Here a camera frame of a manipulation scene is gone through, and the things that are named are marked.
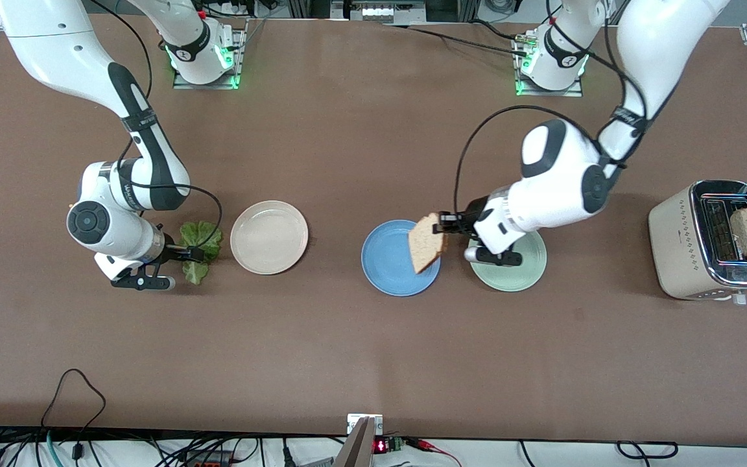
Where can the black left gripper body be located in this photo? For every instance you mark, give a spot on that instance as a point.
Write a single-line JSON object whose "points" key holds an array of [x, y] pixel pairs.
{"points": [[469, 218]]}

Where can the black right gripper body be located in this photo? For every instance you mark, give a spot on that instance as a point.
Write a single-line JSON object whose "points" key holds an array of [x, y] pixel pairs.
{"points": [[173, 251]]}

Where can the green lettuce leaf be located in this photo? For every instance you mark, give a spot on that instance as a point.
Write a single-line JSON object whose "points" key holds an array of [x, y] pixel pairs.
{"points": [[205, 235]]}

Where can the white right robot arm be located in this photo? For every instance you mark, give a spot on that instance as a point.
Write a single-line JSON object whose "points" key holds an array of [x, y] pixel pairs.
{"points": [[120, 227]]}

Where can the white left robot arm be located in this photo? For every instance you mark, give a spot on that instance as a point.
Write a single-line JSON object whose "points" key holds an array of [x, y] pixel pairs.
{"points": [[561, 181]]}

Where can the blue plate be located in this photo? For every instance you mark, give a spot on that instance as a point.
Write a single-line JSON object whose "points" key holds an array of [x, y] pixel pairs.
{"points": [[386, 259]]}

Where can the light green plate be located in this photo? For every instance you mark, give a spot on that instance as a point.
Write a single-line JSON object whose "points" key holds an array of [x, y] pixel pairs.
{"points": [[522, 274]]}

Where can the beige plate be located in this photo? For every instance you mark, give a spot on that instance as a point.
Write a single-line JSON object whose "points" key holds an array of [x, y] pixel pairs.
{"points": [[270, 237]]}

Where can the beige chrome toaster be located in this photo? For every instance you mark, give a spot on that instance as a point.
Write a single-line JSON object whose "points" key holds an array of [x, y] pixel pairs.
{"points": [[678, 253]]}

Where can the silver box with lights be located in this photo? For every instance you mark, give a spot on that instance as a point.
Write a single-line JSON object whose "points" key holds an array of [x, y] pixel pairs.
{"points": [[380, 11]]}

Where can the red alligator clip lead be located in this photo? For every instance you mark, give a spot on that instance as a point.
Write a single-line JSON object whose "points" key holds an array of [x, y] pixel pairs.
{"points": [[425, 445]]}

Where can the circuit board with red display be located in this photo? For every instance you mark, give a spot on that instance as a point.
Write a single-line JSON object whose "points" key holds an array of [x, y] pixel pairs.
{"points": [[381, 446]]}

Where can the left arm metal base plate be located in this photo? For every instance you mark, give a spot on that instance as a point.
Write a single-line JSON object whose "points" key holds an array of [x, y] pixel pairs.
{"points": [[542, 93]]}

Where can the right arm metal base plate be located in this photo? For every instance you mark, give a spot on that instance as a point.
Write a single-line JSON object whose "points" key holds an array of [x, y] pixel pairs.
{"points": [[241, 52]]}

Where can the white metal bracket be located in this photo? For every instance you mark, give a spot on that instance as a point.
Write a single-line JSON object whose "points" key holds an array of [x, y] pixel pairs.
{"points": [[352, 423]]}

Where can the grey metal camera bar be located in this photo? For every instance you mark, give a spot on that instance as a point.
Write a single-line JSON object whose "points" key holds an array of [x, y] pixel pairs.
{"points": [[357, 451]]}

